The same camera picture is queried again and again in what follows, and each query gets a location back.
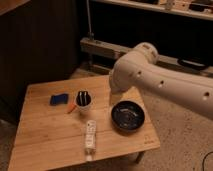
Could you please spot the wooden table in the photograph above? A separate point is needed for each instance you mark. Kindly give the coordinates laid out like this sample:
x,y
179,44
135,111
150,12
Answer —
x,y
49,138

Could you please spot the metal pole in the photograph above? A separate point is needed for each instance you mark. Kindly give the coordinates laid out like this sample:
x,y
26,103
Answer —
x,y
90,32

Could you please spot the black items in cup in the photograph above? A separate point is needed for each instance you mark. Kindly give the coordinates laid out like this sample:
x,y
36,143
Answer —
x,y
83,98

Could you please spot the orange marker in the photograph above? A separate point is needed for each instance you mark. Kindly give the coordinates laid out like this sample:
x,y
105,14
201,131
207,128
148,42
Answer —
x,y
71,107

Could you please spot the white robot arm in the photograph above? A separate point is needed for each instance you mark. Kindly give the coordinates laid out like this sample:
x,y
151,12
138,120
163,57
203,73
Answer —
x,y
137,68

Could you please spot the black bowl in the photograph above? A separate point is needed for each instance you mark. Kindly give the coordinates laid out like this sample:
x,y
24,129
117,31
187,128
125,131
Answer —
x,y
127,116

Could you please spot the black handle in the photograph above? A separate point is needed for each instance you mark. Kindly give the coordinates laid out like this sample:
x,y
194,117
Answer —
x,y
192,66

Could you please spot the beige end effector tip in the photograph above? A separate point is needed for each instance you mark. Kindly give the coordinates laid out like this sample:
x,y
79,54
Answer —
x,y
114,99

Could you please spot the white cup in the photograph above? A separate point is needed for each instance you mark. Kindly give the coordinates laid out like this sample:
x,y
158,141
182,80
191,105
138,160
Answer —
x,y
84,109

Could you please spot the wooden shelf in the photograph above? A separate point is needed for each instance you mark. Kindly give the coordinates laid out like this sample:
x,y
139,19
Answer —
x,y
185,8

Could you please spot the blue sponge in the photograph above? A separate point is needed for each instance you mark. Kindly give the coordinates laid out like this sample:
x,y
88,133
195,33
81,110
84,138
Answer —
x,y
59,99

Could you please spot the long grey case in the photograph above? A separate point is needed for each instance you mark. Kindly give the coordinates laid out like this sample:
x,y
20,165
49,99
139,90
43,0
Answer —
x,y
113,51

